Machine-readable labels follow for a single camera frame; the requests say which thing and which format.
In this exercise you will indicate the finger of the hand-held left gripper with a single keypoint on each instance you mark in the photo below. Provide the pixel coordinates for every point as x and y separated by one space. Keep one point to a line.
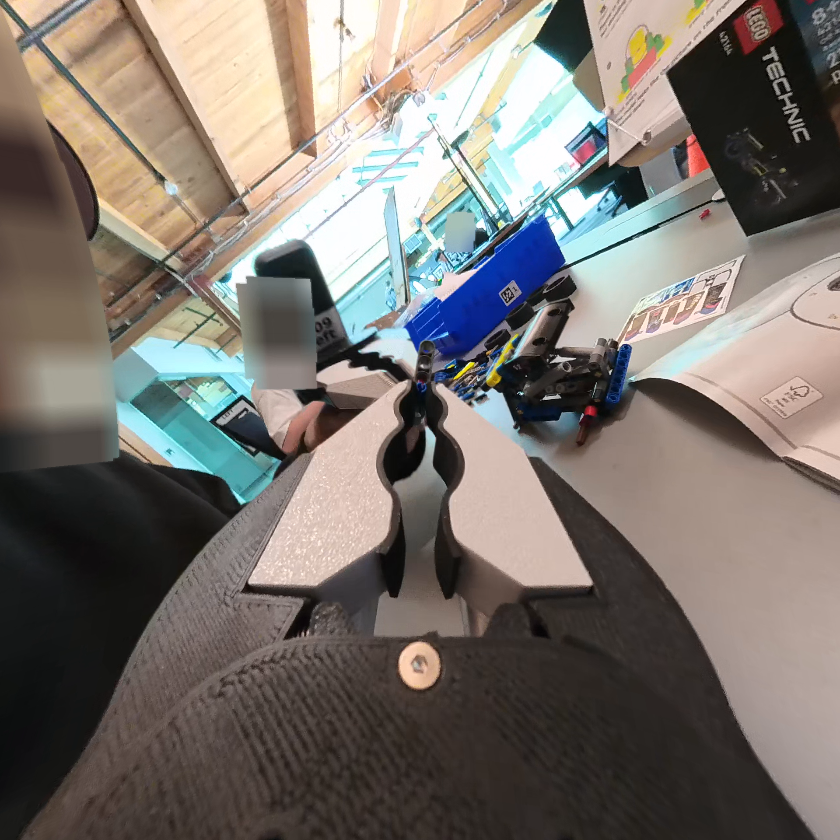
361 390

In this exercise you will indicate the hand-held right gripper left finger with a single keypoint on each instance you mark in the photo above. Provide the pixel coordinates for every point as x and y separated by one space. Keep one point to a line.
328 518

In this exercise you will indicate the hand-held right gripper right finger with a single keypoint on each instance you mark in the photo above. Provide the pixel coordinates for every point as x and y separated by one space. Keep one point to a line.
518 518

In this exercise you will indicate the grey bent lego beam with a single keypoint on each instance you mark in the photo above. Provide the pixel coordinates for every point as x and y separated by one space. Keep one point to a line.
424 361

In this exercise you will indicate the pile of loose lego parts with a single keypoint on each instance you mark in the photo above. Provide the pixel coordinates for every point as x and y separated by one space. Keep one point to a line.
463 374

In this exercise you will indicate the black lego tire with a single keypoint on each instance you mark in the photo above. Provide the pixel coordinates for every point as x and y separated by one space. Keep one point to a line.
499 341
518 315
554 289

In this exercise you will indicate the partly built lego model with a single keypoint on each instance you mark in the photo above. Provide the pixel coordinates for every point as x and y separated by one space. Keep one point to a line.
558 374

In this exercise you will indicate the lego sticker sheet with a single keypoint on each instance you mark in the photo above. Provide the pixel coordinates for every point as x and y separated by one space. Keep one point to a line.
682 302

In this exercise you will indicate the lego instruction booklet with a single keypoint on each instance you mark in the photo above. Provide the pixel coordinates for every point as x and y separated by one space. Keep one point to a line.
754 367

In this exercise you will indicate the lego set box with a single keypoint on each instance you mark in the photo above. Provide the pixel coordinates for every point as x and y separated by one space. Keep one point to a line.
754 118

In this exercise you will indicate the person's left hand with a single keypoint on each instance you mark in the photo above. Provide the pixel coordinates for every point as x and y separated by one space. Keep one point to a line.
312 426

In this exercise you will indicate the white upright panel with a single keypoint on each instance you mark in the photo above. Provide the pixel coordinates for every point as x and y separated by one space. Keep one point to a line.
397 249

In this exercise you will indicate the large blue plastic bin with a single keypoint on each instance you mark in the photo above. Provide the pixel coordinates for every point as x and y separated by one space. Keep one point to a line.
485 295

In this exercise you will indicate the black floor lamp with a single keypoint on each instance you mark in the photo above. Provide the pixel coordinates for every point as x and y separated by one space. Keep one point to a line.
469 164

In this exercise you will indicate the person's black clothing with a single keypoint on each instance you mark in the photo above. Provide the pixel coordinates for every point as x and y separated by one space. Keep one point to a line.
79 623

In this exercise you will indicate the red plastic bin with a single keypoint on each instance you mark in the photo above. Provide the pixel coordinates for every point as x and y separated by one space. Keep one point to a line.
587 144

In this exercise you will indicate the printed instruction poster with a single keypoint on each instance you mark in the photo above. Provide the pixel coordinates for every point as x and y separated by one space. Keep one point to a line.
643 65

